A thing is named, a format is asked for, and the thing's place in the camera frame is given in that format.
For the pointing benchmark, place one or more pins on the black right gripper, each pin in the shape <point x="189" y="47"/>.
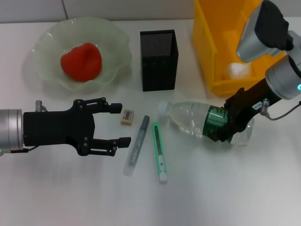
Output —
<point x="251" y="103"/>

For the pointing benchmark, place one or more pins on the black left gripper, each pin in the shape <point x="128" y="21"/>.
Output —
<point x="58" y="127"/>

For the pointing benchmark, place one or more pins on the clear green-label water bottle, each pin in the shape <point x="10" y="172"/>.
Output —
<point x="188" y="117"/>

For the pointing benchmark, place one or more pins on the white paper ball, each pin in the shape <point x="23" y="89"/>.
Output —
<point x="237" y="70"/>

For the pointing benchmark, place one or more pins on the orange fruit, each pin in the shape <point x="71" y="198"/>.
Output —
<point x="82" y="61"/>

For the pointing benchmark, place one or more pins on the beige eraser with barcode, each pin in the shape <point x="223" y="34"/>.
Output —
<point x="128" y="117"/>

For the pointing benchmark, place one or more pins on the grey marker pen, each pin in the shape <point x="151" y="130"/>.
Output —
<point x="137" y="146"/>

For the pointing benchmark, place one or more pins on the green utility knife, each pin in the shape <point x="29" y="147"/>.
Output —
<point x="160" y="150"/>

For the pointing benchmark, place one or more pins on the black mesh pen holder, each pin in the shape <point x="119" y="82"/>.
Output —
<point x="160" y="70"/>

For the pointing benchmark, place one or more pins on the pale green glass fruit plate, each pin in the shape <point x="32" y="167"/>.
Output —
<point x="47" y="47"/>

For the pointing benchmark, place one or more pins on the yellow plastic bin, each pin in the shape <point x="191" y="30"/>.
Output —
<point x="204" y="47"/>

